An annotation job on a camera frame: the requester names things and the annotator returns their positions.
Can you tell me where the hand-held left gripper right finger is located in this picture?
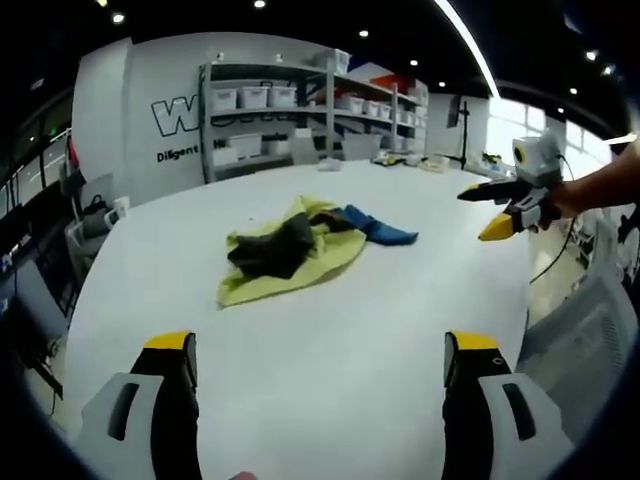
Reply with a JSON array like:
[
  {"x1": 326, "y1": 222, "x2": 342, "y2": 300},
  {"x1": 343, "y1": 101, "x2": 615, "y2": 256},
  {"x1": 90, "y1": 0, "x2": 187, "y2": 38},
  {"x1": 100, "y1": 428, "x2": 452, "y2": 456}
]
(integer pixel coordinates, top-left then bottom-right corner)
[{"x1": 441, "y1": 329, "x2": 577, "y2": 480}]

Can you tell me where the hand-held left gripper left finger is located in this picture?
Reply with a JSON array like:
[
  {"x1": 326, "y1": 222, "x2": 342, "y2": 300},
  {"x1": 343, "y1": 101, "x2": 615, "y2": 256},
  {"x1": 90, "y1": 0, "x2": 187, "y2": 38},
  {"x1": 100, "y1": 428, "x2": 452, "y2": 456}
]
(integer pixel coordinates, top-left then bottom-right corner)
[{"x1": 74, "y1": 329, "x2": 202, "y2": 480}]

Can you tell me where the yellow grey blue garment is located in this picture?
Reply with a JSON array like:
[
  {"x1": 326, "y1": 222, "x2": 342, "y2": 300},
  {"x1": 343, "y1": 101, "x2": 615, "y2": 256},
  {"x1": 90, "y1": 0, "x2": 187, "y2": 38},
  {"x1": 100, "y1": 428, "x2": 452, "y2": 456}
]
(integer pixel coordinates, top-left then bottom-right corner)
[{"x1": 215, "y1": 194, "x2": 420, "y2": 309}]

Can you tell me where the person's right hand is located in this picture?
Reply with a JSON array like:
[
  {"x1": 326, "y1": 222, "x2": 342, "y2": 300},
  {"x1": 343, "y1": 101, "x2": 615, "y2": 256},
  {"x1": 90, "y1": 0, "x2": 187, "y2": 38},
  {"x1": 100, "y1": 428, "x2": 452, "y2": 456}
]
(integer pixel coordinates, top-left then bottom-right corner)
[{"x1": 543, "y1": 180, "x2": 584, "y2": 224}]

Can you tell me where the black monitor on stand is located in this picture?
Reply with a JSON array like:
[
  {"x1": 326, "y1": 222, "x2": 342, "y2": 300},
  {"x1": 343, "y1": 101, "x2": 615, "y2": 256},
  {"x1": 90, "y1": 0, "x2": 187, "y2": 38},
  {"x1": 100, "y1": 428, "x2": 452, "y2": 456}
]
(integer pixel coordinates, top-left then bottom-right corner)
[{"x1": 446, "y1": 93, "x2": 474, "y2": 170}]

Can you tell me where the clutter of small table items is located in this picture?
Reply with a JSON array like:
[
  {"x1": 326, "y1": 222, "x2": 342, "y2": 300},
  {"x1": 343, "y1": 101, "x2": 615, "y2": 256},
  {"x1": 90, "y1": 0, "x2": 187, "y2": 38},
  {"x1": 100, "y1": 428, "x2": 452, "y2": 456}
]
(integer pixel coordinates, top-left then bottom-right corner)
[{"x1": 368, "y1": 149, "x2": 516, "y2": 181}]

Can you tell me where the white mesh office chair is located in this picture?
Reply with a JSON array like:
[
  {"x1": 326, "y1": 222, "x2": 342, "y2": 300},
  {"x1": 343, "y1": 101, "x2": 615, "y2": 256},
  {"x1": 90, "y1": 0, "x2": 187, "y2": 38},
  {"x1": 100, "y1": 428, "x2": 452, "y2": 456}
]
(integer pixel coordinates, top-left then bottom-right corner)
[{"x1": 517, "y1": 214, "x2": 640, "y2": 454}]

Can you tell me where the ceiling light strip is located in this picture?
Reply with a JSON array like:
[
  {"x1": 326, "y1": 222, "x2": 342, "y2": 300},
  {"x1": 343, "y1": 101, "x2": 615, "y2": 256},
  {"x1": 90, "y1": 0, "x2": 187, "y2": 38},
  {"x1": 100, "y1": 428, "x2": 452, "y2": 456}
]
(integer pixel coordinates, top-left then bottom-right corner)
[{"x1": 433, "y1": 0, "x2": 501, "y2": 99}]

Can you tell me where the dark computer monitor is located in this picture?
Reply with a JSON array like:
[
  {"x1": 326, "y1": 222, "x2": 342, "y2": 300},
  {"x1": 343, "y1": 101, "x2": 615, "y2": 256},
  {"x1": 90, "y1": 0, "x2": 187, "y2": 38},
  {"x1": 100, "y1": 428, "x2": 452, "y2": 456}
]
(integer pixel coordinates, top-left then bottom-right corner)
[{"x1": 0, "y1": 257, "x2": 69, "y2": 401}]

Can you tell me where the grey handbag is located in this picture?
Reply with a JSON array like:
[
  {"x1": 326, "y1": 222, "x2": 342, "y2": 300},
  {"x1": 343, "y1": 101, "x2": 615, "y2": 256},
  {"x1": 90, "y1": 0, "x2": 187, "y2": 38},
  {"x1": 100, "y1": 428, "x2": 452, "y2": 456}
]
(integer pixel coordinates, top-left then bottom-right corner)
[{"x1": 81, "y1": 195, "x2": 115, "y2": 240}]

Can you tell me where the grey metal shelf rack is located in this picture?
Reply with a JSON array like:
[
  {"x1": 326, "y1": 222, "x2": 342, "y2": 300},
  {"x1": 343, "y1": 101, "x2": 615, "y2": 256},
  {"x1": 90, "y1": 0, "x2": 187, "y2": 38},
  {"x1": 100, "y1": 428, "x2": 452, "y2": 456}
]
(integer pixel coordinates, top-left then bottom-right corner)
[{"x1": 198, "y1": 59, "x2": 431, "y2": 185}]

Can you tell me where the row of white storage bins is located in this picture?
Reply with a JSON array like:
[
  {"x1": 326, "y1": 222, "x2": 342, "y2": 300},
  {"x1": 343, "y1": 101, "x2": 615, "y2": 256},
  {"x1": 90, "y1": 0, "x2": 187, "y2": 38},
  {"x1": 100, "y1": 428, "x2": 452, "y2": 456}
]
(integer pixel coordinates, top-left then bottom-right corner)
[{"x1": 209, "y1": 47, "x2": 429, "y2": 166}]

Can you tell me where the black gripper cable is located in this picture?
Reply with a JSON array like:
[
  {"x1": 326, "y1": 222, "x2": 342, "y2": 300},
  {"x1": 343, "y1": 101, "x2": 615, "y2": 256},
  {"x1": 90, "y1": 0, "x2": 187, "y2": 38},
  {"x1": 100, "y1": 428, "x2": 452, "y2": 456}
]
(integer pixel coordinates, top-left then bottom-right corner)
[{"x1": 528, "y1": 153, "x2": 577, "y2": 284}]

